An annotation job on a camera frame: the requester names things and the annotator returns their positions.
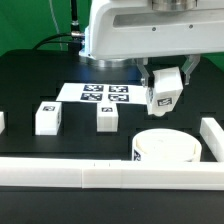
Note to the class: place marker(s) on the white fiducial marker sheet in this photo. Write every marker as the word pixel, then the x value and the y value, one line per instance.
pixel 95 93

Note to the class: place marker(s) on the white round stool seat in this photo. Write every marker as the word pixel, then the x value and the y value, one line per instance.
pixel 165 145

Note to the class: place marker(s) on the white left barrier rail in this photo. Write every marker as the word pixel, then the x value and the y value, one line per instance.
pixel 2 122

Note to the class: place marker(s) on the white front barrier rail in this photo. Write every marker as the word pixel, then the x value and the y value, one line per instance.
pixel 75 173

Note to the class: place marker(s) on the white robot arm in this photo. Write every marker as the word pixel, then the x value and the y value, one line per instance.
pixel 100 61

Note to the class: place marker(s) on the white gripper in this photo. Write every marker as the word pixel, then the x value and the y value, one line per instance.
pixel 154 28

